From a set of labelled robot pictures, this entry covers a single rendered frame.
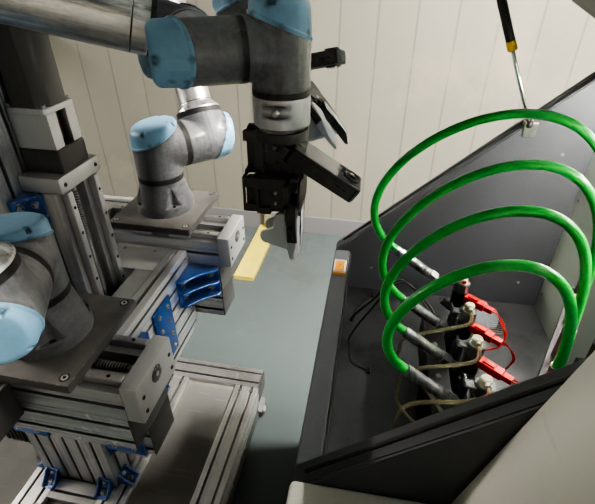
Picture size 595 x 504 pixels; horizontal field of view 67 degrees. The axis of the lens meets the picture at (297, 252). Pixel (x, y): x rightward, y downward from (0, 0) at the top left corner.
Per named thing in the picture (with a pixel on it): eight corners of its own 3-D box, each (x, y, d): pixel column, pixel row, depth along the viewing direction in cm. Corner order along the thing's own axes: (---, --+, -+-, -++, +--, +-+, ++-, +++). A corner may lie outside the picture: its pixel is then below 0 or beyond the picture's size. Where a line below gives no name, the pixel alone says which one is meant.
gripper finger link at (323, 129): (317, 163, 85) (296, 123, 87) (341, 144, 82) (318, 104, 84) (309, 161, 82) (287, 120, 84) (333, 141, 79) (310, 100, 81)
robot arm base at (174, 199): (127, 216, 117) (118, 181, 112) (153, 191, 130) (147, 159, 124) (181, 221, 115) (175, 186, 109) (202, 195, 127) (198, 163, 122)
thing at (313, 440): (332, 295, 129) (335, 248, 120) (348, 296, 129) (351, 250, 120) (295, 515, 79) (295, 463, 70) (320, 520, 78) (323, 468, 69)
